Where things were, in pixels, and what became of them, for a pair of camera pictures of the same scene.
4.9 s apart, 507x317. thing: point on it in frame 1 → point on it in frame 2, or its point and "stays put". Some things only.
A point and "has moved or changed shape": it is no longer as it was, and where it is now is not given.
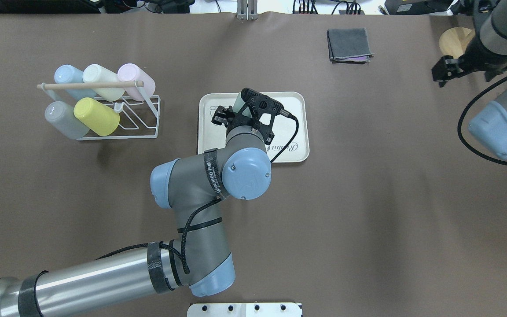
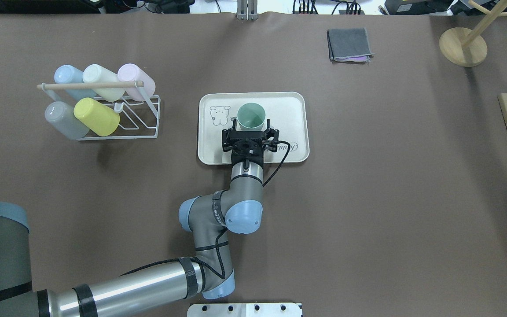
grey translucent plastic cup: [61, 116] stays put
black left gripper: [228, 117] → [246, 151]
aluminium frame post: [247, 10] stays put
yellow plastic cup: [102, 120] stays put
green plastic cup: [238, 104] has moved or changed shape
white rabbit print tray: [211, 136] stays put
